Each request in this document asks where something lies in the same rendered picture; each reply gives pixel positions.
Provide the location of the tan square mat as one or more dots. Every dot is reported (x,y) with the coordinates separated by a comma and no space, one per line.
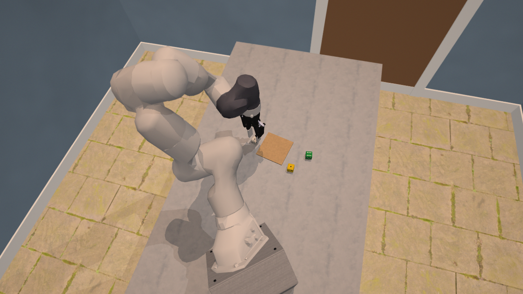
(274,148)

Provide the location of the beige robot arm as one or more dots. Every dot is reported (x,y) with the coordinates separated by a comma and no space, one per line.
(142,89)

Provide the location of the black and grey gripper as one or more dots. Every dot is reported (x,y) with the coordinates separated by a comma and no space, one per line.
(249,122)

